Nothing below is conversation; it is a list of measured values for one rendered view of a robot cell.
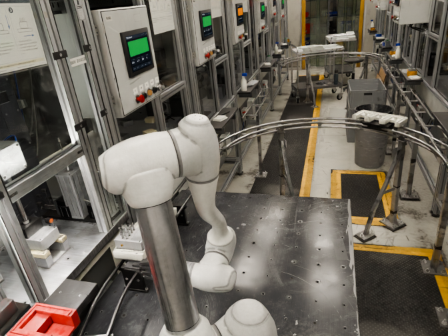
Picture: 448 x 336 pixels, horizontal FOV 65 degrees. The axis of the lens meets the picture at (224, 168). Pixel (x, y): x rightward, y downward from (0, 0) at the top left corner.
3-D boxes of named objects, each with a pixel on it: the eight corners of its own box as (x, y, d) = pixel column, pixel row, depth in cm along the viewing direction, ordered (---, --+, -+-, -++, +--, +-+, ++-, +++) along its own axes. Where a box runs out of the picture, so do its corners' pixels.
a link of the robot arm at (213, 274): (193, 295, 130) (203, 268, 141) (233, 301, 126) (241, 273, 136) (187, 276, 125) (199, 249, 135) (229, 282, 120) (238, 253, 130)
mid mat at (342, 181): (401, 227, 283) (401, 226, 283) (329, 222, 299) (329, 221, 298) (385, 171, 369) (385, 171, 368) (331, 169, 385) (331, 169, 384)
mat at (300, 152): (307, 218, 308) (307, 217, 307) (241, 213, 325) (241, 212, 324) (324, 75, 808) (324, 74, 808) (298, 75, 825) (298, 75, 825)
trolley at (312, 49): (296, 105, 616) (295, 47, 574) (289, 97, 667) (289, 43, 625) (346, 99, 616) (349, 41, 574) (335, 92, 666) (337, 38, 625)
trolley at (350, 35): (357, 85, 696) (361, 33, 655) (327, 87, 706) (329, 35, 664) (350, 76, 771) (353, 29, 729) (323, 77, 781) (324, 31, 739)
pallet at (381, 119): (351, 125, 279) (352, 113, 275) (360, 121, 287) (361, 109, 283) (397, 135, 254) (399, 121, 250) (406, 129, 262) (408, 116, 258)
